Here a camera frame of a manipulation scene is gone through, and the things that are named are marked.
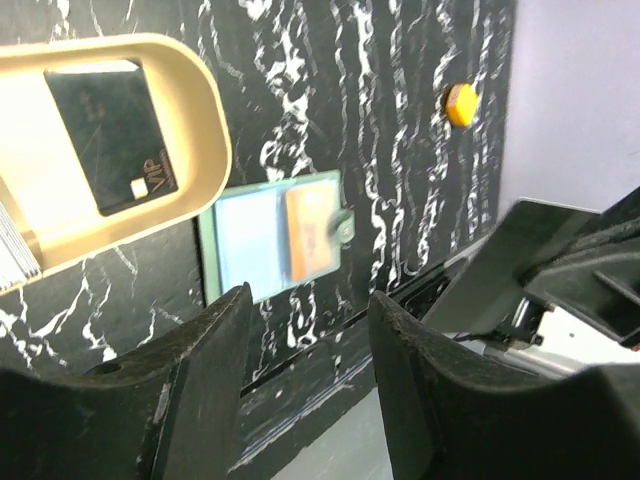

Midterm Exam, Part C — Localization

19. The mint green card holder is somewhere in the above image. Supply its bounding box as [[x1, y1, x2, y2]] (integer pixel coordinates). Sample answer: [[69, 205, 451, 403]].
[[198, 170, 355, 304]]

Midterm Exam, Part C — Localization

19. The tan oval wooden tray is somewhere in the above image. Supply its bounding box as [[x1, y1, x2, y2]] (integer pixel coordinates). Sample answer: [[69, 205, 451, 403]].
[[1, 33, 232, 293]]

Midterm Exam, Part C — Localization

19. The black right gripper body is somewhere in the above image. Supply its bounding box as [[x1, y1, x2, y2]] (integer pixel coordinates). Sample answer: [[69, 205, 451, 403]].
[[424, 191, 639, 351]]

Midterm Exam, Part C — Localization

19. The black VIP credit card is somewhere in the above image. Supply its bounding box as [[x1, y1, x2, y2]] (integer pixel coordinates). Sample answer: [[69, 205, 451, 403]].
[[43, 59, 179, 216]]

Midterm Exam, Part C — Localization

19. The white card stack in tray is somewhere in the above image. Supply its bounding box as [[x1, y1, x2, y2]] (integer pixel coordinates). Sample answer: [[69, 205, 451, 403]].
[[1, 205, 41, 293]]

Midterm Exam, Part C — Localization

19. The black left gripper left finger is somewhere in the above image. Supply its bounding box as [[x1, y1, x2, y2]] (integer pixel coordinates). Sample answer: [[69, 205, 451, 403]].
[[1, 284, 253, 479]]

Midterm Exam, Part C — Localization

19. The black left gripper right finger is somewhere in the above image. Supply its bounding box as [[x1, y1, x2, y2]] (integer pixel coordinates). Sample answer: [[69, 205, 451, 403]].
[[368, 292, 639, 479]]

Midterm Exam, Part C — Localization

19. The yellow eraser block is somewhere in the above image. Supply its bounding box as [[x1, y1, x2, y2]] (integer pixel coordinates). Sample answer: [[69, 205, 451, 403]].
[[445, 83, 479, 128]]

